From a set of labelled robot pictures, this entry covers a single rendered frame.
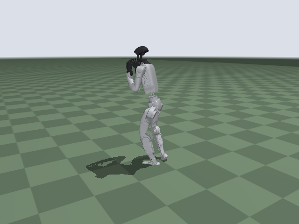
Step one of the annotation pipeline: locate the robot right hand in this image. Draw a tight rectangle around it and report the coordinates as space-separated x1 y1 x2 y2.
133 59 141 72

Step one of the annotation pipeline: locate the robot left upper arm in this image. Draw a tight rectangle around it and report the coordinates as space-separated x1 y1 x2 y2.
133 66 146 92

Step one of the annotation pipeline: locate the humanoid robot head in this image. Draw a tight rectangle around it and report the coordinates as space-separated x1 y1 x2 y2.
134 46 150 64

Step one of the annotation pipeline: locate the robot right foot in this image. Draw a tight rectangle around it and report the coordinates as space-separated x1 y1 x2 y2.
161 153 168 160

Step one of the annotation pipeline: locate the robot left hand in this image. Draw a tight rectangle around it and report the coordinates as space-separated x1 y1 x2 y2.
126 59 135 76

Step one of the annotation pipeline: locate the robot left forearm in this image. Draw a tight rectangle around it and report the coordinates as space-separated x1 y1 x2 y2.
127 72 135 91

